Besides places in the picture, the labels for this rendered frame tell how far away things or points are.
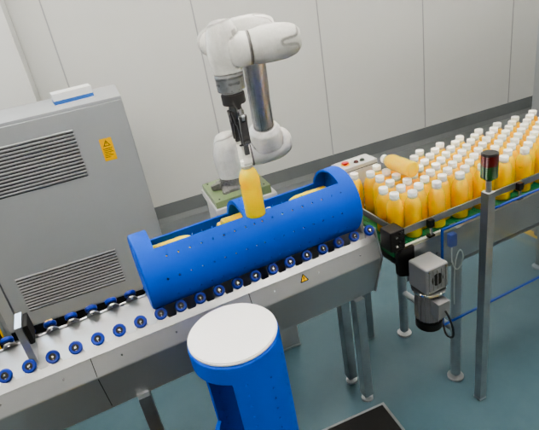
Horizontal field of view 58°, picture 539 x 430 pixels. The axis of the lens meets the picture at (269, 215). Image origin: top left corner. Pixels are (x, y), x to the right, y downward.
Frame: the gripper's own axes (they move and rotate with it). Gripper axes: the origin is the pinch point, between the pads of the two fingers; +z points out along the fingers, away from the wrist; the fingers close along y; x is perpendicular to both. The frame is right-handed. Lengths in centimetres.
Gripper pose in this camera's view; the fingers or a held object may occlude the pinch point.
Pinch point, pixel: (244, 153)
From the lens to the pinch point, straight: 163.2
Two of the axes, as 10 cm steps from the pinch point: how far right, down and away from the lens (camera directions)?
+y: 3.7, 3.3, -8.7
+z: 1.7, 8.9, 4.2
